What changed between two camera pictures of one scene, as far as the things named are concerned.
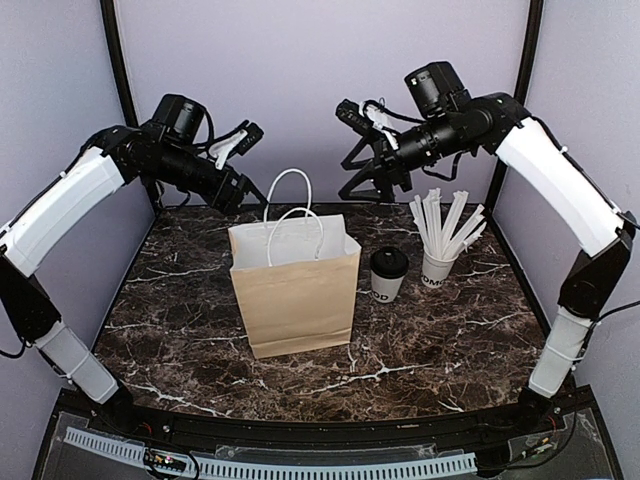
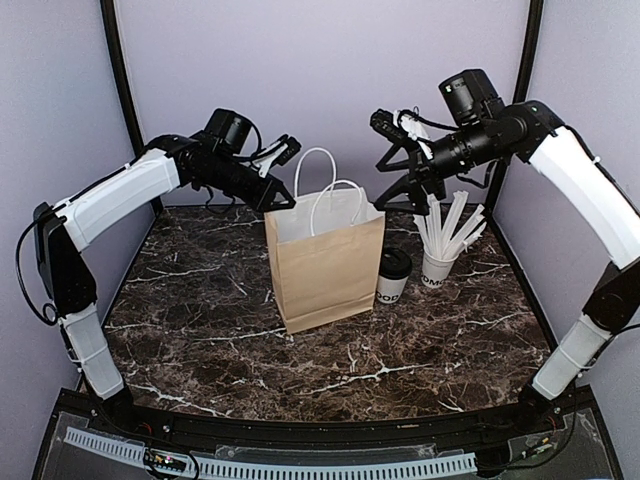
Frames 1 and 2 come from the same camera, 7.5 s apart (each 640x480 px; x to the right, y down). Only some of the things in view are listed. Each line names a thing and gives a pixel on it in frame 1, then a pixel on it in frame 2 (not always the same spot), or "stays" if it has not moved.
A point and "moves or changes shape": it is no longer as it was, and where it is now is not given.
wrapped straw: [433, 206] stays
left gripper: [228, 203] to [264, 198]
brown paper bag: [295, 275] moves or changes shape
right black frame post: [531, 41] stays
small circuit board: [170, 463] stays
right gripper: [383, 154] to [419, 167]
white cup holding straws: [435, 271] stays
